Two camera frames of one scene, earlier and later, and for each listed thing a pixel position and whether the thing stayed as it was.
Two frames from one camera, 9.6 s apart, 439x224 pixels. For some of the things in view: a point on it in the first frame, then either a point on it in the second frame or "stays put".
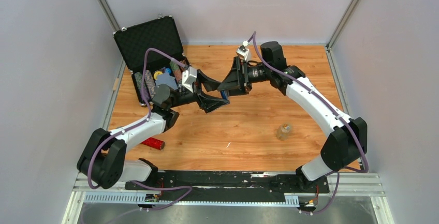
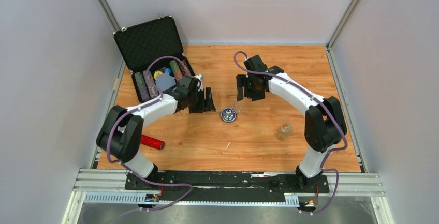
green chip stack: x=138 y=77 stays put
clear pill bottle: x=282 y=131 stays put
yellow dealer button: x=156 y=73 stays put
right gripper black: x=232 y=82 -> x=242 y=81
